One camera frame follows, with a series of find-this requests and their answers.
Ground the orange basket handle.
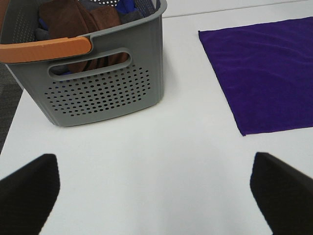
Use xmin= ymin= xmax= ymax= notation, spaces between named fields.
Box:
xmin=0 ymin=36 xmax=91 ymax=64

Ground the brown towel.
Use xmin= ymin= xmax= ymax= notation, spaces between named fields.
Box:
xmin=35 ymin=0 xmax=129 ymax=75

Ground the grey perforated laundry basket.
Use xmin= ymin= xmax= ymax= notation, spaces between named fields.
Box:
xmin=0 ymin=0 xmax=167 ymax=127

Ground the blue towel in basket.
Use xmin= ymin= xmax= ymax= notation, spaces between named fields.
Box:
xmin=115 ymin=0 xmax=137 ymax=14

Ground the purple towel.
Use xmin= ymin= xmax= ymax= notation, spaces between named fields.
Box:
xmin=198 ymin=17 xmax=313 ymax=136

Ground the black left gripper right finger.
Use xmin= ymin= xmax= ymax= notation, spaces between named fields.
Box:
xmin=250 ymin=152 xmax=313 ymax=235

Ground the grey towel in basket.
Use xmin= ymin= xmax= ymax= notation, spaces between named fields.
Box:
xmin=118 ymin=10 xmax=144 ymax=24

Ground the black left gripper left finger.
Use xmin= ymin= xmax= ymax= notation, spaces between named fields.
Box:
xmin=0 ymin=154 xmax=60 ymax=235

